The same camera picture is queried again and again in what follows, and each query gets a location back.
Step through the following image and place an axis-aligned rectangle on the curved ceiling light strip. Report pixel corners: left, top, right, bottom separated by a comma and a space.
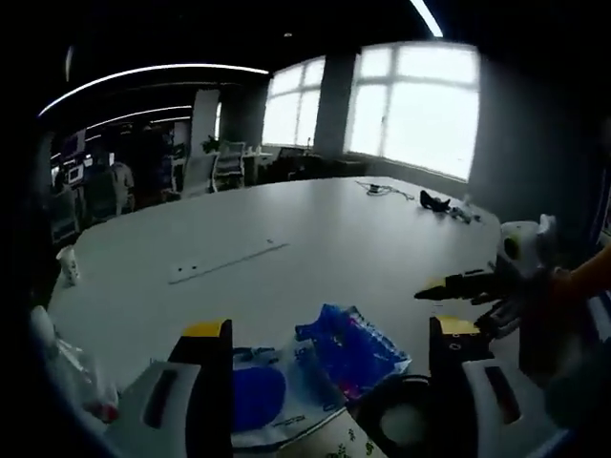
37, 63, 271, 115

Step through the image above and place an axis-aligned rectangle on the white office chair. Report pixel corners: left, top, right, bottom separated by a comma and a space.
212, 140, 247, 190

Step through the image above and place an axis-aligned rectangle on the small grey object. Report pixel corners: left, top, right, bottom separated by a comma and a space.
448, 204, 484, 225

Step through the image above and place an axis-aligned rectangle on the blue plastic wrapper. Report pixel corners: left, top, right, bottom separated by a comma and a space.
294, 303, 412, 403

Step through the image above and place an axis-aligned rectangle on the black cable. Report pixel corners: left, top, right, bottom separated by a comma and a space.
355, 374, 435, 458

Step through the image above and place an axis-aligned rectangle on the black bag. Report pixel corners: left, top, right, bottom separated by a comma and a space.
271, 147, 335, 180

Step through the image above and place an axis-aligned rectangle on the black object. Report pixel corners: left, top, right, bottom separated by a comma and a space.
418, 189, 453, 214

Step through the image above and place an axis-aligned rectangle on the white packet with blue pad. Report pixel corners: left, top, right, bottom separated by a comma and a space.
232, 345, 352, 449

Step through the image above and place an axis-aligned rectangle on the short ceiling light strip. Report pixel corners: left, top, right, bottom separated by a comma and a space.
410, 0, 445, 37

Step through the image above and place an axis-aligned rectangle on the clear plastic water bottle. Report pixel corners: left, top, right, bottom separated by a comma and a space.
29, 304, 120, 426

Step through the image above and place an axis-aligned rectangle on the white table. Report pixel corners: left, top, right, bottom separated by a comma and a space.
47, 176, 502, 458

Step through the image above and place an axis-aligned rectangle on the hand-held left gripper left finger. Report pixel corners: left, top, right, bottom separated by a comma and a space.
109, 318, 234, 458

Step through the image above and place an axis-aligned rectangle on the thin white cable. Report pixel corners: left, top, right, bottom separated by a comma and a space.
355, 179, 416, 201

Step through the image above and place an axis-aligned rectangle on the small white paper cup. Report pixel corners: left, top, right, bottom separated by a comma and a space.
55, 245, 80, 287

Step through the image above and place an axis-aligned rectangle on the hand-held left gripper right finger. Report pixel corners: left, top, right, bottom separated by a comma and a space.
428, 315, 550, 458

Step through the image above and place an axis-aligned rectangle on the patterned paper cup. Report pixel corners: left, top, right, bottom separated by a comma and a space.
281, 409, 383, 458

